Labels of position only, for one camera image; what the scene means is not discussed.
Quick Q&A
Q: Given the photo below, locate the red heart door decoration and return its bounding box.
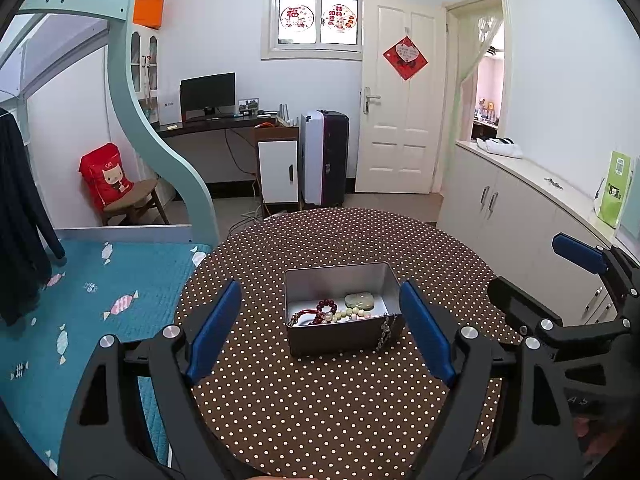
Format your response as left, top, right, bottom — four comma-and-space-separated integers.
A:
383, 36, 428, 80

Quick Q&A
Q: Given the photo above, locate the teal candy print mattress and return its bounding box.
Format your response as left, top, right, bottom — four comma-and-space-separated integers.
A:
1, 240, 211, 470

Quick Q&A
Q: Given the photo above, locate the red cat print bag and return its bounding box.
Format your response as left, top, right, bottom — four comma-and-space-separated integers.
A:
78, 143, 134, 214

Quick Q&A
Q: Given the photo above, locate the light blue bunk bed frame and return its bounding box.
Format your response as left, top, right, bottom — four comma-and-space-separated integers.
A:
0, 0, 222, 252

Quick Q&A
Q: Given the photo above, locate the black computer monitor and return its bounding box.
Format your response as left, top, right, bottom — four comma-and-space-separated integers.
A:
179, 73, 235, 120

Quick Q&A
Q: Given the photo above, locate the wooden chair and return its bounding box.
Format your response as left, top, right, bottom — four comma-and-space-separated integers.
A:
101, 179, 169, 226

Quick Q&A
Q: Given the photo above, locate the white panel door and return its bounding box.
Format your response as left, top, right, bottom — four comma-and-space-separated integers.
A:
355, 0, 447, 194

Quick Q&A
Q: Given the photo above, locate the dark navy hanging jacket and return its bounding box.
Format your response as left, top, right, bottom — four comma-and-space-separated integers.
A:
1, 110, 65, 326

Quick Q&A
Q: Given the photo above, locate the white drawer cabinet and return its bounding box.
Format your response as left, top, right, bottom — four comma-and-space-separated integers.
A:
254, 125, 299, 205

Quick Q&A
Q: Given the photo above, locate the red string bracelet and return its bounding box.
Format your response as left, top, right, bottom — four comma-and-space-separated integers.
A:
287, 308, 321, 328

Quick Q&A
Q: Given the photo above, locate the silver metal tin box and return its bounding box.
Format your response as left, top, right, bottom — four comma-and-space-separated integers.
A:
284, 262, 405, 358

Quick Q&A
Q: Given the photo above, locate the silver chain bracelet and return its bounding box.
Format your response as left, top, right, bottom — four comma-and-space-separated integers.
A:
375, 311, 402, 354

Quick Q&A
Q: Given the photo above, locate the window with red decals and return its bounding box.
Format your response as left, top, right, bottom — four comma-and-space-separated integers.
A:
260, 0, 364, 62

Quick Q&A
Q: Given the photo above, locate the orange storage box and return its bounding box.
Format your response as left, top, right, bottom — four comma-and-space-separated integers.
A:
132, 0, 165, 29

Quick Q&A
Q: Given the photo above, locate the pale green bead bracelet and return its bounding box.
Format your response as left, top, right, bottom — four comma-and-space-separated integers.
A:
319, 306, 374, 325

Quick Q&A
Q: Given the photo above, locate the black desk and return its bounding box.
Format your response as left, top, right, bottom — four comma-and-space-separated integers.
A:
154, 115, 285, 139

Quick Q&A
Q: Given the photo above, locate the white and black suitcase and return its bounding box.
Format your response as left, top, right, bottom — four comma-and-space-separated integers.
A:
299, 110, 349, 207

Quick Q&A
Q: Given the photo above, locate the green standing card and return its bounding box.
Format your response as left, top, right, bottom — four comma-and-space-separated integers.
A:
598, 151, 634, 229

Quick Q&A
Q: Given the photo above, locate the white glass door cabinet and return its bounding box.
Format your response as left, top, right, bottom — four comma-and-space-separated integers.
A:
130, 25, 160, 125

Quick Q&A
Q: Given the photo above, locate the white cloth on sideboard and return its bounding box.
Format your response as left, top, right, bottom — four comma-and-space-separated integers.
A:
475, 138, 523, 159

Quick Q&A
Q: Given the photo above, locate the pale jade pendant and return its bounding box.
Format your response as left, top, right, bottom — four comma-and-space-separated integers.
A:
344, 292, 375, 311

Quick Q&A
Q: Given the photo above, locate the white sideboard cabinet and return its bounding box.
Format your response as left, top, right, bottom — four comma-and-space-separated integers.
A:
437, 141, 616, 325

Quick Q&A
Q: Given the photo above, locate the dark red bead bracelet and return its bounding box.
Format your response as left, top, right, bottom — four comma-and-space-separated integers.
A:
305, 298, 341, 326

